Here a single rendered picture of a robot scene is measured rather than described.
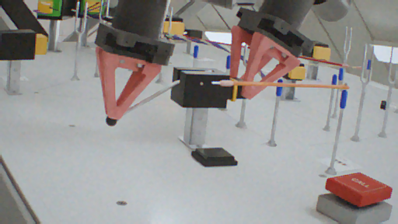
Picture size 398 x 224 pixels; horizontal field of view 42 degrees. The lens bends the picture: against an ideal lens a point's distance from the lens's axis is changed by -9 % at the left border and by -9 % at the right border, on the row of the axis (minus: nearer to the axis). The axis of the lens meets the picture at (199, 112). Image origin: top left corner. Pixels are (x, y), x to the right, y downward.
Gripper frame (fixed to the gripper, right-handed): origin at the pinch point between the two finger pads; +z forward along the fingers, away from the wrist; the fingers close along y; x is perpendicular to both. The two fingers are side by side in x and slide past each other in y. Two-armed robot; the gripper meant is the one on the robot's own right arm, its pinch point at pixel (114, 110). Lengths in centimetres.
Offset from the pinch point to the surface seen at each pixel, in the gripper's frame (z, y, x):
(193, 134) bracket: 0.9, -1.0, -9.9
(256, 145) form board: 0.9, -1.3, -18.7
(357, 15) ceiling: -54, 280, -262
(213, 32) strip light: -2, 549, -273
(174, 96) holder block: -2.8, 0.6, -7.1
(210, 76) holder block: -6.3, -2.1, -9.5
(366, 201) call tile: -1.3, -26.2, -16.1
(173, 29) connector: -9, 50, -24
